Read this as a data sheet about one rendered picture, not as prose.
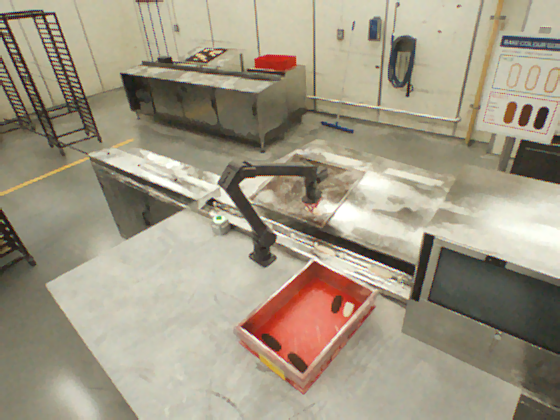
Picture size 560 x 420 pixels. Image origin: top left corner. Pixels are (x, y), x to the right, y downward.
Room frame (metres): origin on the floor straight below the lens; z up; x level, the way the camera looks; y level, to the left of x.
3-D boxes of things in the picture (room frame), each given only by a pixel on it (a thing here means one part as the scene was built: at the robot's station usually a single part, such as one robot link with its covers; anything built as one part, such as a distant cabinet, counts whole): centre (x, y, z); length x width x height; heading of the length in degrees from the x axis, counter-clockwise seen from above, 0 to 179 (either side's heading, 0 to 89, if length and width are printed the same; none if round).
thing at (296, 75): (5.28, 0.07, 0.44); 0.70 x 0.55 x 0.87; 52
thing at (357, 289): (0.85, -0.05, 0.88); 0.49 x 0.34 x 0.10; 137
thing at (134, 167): (2.12, 0.96, 0.89); 1.25 x 0.18 x 0.09; 52
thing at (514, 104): (1.51, -1.08, 1.50); 0.33 x 0.01 x 0.45; 47
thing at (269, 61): (5.28, 0.07, 0.94); 0.51 x 0.36 x 0.13; 56
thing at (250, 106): (5.57, 1.11, 0.51); 3.00 x 1.26 x 1.03; 52
